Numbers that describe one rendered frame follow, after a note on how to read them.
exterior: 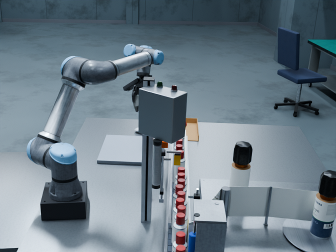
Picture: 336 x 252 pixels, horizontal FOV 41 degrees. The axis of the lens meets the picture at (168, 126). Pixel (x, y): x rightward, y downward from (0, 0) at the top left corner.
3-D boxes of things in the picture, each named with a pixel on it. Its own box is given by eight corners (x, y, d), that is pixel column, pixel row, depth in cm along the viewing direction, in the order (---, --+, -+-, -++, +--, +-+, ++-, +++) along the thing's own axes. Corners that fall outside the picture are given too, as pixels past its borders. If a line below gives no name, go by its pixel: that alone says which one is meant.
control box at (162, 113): (171, 144, 174) (173, 98, 167) (137, 133, 183) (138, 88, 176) (186, 136, 182) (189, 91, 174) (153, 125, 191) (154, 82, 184)
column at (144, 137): (150, 222, 204) (154, 80, 178) (140, 222, 204) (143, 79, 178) (151, 217, 208) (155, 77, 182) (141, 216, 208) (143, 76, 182)
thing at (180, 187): (183, 231, 190) (186, 189, 182) (171, 231, 190) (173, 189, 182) (183, 224, 195) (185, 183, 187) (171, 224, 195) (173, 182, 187)
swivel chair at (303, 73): (311, 103, 619) (323, 27, 580) (324, 118, 567) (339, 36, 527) (267, 101, 618) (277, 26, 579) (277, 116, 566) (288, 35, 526)
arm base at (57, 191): (81, 201, 202) (80, 181, 198) (46, 202, 200) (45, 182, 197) (83, 184, 216) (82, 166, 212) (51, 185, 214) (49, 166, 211)
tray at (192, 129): (198, 141, 288) (199, 135, 286) (158, 139, 288) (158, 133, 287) (197, 123, 316) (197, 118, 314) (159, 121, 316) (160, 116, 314)
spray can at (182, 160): (183, 191, 221) (185, 153, 213) (173, 191, 221) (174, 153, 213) (183, 186, 225) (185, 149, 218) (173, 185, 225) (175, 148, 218)
